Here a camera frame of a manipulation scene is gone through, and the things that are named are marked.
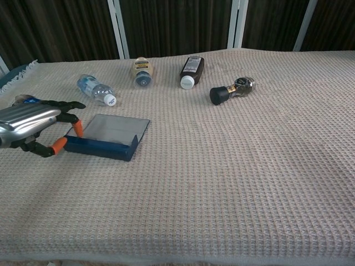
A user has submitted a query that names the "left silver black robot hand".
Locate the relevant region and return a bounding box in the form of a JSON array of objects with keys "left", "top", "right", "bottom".
[{"left": 0, "top": 100, "right": 87, "bottom": 158}]

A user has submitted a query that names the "dark blue rectangular box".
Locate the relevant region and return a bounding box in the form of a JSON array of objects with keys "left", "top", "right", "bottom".
[{"left": 63, "top": 113, "right": 152, "bottom": 162}]

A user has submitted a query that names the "cola bottle with blue cap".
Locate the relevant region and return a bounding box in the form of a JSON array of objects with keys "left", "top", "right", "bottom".
[{"left": 12, "top": 94, "right": 43, "bottom": 105}]

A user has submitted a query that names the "teal padded table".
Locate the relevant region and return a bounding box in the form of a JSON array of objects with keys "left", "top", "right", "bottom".
[{"left": 0, "top": 64, "right": 31, "bottom": 90}]

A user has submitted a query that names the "clear water bottle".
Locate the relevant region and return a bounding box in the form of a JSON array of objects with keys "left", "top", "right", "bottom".
[{"left": 76, "top": 74, "right": 118, "bottom": 107}]

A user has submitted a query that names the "dark folding screen panel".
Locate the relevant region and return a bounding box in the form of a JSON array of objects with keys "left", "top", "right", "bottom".
[
  {"left": 301, "top": 0, "right": 355, "bottom": 52},
  {"left": 0, "top": 0, "right": 130, "bottom": 70},
  {"left": 113, "top": 0, "right": 240, "bottom": 59},
  {"left": 234, "top": 0, "right": 318, "bottom": 52}
]

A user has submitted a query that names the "mayonnaise squeeze bottle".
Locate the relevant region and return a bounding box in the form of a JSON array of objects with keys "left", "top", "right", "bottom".
[{"left": 131, "top": 57, "right": 154, "bottom": 90}]

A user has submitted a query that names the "brown sauce bottle white cap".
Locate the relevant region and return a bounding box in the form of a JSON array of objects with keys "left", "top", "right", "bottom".
[{"left": 179, "top": 56, "right": 205, "bottom": 90}]

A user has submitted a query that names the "beige waffle-weave cloth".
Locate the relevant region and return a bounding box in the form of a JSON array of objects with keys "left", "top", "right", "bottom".
[{"left": 0, "top": 48, "right": 355, "bottom": 264}]

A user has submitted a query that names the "pepper grinder with black cap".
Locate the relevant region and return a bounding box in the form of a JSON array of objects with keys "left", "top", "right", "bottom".
[{"left": 209, "top": 76, "right": 256, "bottom": 106}]

